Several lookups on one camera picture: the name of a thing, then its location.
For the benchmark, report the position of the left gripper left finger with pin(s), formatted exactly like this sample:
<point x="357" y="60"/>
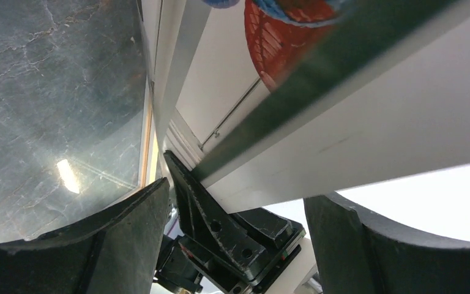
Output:
<point x="112" y="251"/>

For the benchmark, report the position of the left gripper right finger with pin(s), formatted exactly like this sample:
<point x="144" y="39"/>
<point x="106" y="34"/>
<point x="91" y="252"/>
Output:
<point x="360" y="251"/>

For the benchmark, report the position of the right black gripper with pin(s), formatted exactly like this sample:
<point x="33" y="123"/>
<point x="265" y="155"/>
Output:
<point x="239" y="253"/>

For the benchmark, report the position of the printed photo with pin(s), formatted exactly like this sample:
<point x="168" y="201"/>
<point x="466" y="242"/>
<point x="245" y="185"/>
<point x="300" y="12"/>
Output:
<point x="384" y="95"/>

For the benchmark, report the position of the wooden picture frame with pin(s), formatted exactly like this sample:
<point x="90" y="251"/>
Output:
<point x="148" y="147"/>

